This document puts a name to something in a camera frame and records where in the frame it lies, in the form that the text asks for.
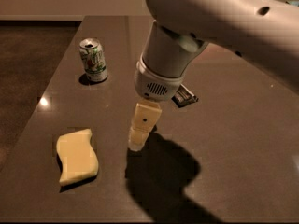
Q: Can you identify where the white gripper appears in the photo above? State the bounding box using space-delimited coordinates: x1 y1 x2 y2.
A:
128 56 185 151

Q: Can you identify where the yellow sponge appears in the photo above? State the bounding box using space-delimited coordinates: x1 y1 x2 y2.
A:
56 129 99 187

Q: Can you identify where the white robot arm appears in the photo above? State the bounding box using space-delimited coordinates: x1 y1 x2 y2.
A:
128 0 299 151

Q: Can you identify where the black rxbar chocolate wrapper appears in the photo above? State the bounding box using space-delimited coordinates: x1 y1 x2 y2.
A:
172 84 198 108

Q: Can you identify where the green white soda can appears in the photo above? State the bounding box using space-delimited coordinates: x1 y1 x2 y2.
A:
79 37 107 83

